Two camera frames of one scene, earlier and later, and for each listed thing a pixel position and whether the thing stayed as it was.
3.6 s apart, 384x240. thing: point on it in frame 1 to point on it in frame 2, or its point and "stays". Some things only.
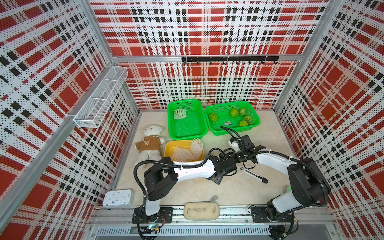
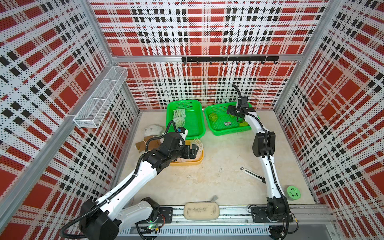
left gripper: x=218 y=181 to x=193 y=152
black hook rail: x=223 y=59 stays
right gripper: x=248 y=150 to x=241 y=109
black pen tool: x=263 y=179 stays
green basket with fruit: x=238 y=116 stays
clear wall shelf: x=90 y=113 stays
